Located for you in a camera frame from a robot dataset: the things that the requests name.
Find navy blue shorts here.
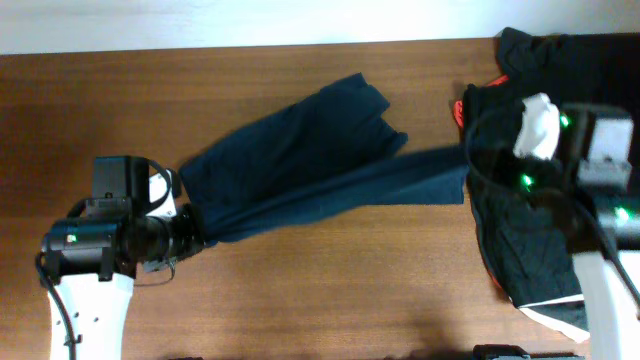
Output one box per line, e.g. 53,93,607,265
179,73,468,246

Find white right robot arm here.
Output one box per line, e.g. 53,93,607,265
465,101,639,359

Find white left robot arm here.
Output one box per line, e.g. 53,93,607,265
35,156,205,359

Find black clothes pile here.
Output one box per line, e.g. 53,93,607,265
462,28,639,342

